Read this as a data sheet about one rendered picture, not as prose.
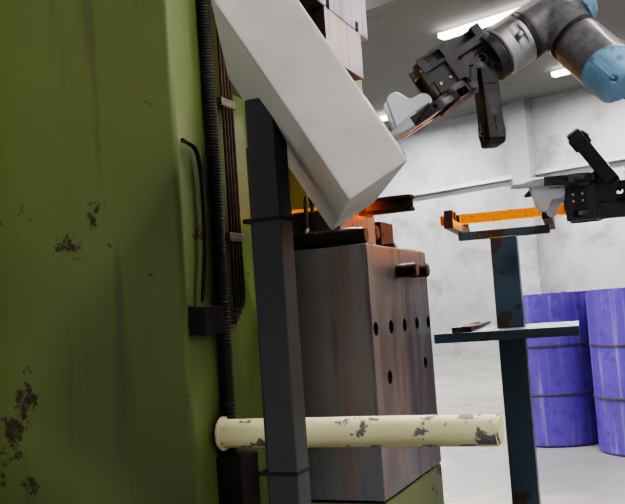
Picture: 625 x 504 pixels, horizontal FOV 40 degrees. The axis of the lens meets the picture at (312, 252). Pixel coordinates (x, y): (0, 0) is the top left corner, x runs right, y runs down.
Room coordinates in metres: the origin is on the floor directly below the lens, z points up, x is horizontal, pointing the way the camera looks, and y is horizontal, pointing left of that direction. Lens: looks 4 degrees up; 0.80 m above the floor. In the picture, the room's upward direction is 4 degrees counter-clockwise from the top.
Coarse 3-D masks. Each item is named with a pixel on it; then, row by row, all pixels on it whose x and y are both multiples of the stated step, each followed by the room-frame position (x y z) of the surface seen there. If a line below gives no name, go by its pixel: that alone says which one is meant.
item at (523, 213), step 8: (520, 208) 2.00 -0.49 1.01; (528, 208) 2.00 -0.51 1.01; (560, 208) 1.98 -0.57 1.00; (440, 216) 2.05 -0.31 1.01; (464, 216) 2.04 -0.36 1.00; (472, 216) 2.03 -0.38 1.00; (480, 216) 2.03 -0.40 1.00; (488, 216) 2.02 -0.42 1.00; (496, 216) 2.02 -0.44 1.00; (504, 216) 2.01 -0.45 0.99; (512, 216) 2.01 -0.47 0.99; (520, 216) 2.00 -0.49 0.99; (528, 216) 2.00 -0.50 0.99; (536, 216) 1.99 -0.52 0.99
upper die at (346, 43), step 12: (312, 12) 1.58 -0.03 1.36; (324, 12) 1.57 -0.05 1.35; (324, 24) 1.57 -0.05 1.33; (336, 24) 1.62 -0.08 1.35; (324, 36) 1.57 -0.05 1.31; (336, 36) 1.62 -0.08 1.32; (348, 36) 1.68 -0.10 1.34; (336, 48) 1.61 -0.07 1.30; (348, 48) 1.68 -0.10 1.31; (360, 48) 1.75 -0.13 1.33; (348, 60) 1.67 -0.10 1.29; (360, 60) 1.74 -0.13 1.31; (348, 72) 1.69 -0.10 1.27; (360, 72) 1.73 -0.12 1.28
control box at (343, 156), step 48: (240, 0) 0.94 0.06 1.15; (288, 0) 0.94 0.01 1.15; (240, 48) 0.98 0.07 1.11; (288, 48) 0.94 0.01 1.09; (288, 96) 0.94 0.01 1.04; (336, 96) 0.94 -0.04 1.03; (288, 144) 1.12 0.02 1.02; (336, 144) 0.94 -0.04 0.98; (384, 144) 0.95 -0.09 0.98; (336, 192) 0.99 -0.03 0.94
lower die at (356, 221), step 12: (300, 216) 1.60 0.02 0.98; (312, 216) 1.59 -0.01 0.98; (360, 216) 1.67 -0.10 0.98; (372, 216) 1.74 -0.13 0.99; (300, 228) 1.60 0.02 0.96; (312, 228) 1.59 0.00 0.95; (324, 228) 1.58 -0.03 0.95; (336, 228) 1.57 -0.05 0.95; (372, 228) 1.74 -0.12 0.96; (372, 240) 1.73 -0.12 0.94
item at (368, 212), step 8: (376, 200) 1.66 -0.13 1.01; (384, 200) 1.65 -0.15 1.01; (392, 200) 1.65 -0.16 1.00; (400, 200) 1.65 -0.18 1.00; (408, 200) 1.64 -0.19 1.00; (368, 208) 1.67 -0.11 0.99; (376, 208) 1.66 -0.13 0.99; (384, 208) 1.66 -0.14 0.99; (392, 208) 1.64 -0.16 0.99; (400, 208) 1.64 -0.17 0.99; (408, 208) 1.63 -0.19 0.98; (368, 216) 1.68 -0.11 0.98
